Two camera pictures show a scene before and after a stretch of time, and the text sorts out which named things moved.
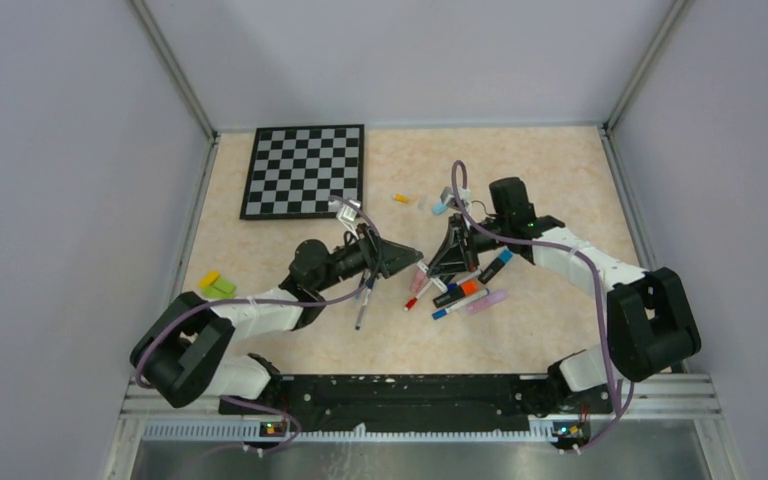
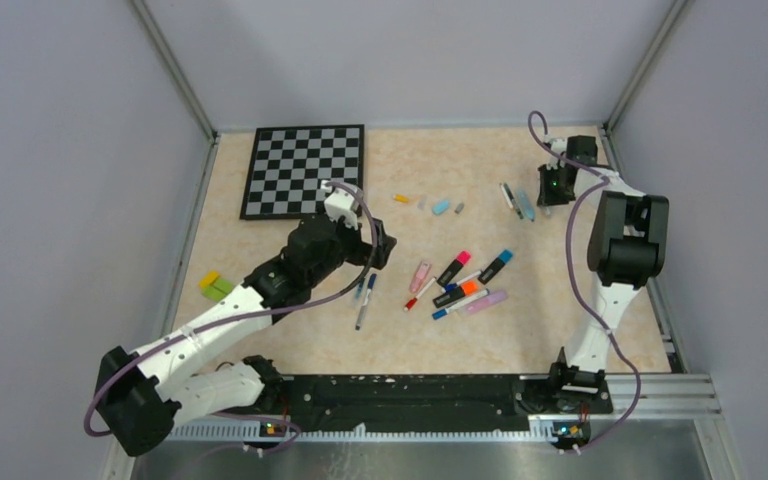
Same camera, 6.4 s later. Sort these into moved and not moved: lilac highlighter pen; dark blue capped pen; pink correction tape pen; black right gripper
Moved: black right gripper
Not moved: lilac highlighter pen; dark blue capped pen; pink correction tape pen
